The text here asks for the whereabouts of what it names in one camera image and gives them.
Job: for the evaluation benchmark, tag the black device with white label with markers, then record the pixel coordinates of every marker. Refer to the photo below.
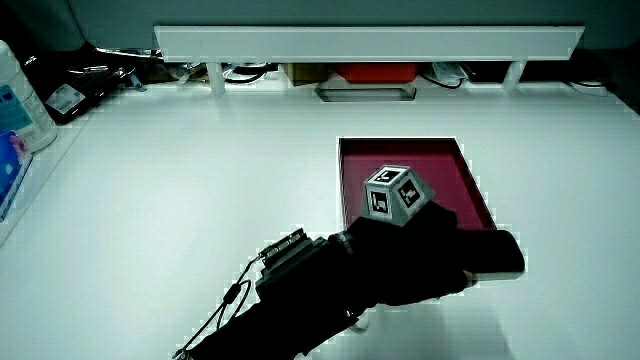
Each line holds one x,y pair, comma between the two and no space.
85,97

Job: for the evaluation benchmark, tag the white desk shelf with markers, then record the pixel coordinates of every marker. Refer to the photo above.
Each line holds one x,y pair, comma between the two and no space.
370,44

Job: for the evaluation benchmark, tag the brown cardboard box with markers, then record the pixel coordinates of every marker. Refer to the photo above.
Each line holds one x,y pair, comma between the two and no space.
305,74

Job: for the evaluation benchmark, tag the white plastic bottle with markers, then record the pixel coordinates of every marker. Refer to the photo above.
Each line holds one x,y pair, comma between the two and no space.
25,115

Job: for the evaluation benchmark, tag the black wrist sensor module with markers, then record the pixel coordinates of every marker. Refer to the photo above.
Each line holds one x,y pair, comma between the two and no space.
290,265

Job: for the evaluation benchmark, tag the white round object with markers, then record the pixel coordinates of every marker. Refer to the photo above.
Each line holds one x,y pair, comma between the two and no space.
590,88

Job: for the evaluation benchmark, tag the black eraser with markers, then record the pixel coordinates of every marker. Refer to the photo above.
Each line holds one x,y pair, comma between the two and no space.
495,252

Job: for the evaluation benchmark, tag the dark red tray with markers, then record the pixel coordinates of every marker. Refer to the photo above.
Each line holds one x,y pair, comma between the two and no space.
430,160

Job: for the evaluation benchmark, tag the blue packet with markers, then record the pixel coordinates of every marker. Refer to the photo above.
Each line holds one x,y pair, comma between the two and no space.
10,165

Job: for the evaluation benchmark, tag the red box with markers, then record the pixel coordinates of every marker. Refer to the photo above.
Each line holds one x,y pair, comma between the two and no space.
375,72

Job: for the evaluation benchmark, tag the person's left forearm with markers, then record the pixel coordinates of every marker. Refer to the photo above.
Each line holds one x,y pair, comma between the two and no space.
280,330

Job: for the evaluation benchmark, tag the person's left hand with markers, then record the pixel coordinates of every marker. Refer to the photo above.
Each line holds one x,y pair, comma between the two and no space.
400,260

